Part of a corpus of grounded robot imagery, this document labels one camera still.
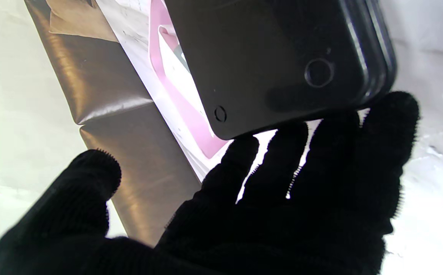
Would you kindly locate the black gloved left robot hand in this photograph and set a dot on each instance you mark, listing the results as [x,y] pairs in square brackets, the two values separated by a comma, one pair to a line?
[282,221]

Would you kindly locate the pink tissue box cover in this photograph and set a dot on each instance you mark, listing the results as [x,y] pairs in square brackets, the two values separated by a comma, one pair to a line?
[183,110]

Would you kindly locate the black tissue box base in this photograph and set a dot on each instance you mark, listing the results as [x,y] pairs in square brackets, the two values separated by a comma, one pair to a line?
[275,57]

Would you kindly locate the clear tissue pack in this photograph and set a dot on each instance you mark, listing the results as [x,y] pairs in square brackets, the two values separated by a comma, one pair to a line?
[177,65]

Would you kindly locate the brown leather sofa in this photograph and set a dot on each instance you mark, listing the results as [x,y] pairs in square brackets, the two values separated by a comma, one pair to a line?
[107,107]

